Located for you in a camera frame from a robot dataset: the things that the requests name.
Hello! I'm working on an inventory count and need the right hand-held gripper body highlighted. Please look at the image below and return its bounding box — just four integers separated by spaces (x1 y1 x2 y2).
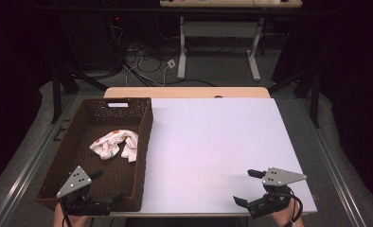
246 166 308 219

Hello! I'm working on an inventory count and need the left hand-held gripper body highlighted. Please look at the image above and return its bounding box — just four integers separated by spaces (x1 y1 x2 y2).
56 166 113 217

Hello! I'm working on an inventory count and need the brown wicker basket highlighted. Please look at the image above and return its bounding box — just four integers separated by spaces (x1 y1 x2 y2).
35 97 154 213

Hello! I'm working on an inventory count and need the white patterned cloth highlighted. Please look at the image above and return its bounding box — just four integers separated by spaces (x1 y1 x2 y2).
89 129 139 163

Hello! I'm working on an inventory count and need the person's left hand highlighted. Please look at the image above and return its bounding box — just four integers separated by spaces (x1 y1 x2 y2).
53 202 91 227

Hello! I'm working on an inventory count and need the person's right hand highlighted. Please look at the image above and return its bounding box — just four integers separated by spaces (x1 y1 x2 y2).
271 200 304 227

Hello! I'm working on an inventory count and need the white table mat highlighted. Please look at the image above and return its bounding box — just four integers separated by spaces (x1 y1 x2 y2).
139 97 318 216

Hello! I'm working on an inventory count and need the black metal stand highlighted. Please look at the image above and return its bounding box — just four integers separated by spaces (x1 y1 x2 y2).
267 67 322 129
49 60 110 125

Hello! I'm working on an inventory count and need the light wooden table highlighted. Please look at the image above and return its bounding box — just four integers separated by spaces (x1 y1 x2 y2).
103 86 272 99

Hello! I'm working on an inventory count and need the white-legged desk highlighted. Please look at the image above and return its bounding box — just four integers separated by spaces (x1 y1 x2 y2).
159 0 303 81

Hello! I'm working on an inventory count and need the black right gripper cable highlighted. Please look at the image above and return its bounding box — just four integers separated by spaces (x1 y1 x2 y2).
282 188 304 227

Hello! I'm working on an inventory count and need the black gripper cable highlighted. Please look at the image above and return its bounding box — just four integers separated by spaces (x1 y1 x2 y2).
282 188 304 227
61 201 73 227

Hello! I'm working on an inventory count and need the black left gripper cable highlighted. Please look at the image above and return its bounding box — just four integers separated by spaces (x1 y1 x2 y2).
61 201 73 227

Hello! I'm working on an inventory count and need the aluminium floor rail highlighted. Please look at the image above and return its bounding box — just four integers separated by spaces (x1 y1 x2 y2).
0 94 79 227
301 97 369 227

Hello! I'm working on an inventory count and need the tangle of floor cables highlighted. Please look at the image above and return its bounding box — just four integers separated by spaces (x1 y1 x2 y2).
108 37 219 88

